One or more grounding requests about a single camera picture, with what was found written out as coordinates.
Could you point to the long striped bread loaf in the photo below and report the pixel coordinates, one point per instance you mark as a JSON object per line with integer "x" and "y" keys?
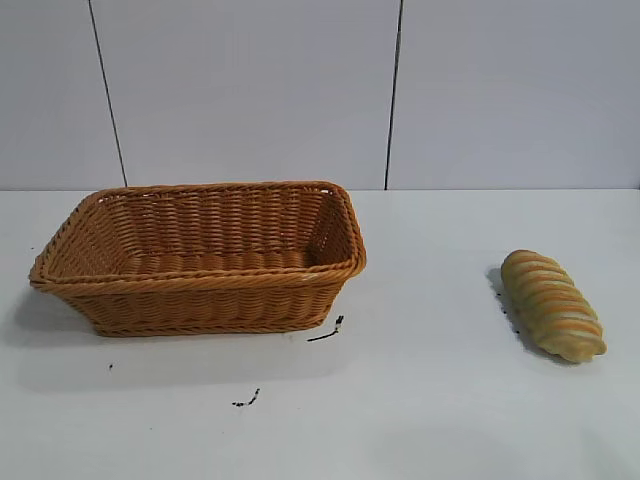
{"x": 550, "y": 306}

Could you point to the brown woven wicker basket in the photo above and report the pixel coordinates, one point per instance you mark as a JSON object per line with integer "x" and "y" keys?
{"x": 210, "y": 300}

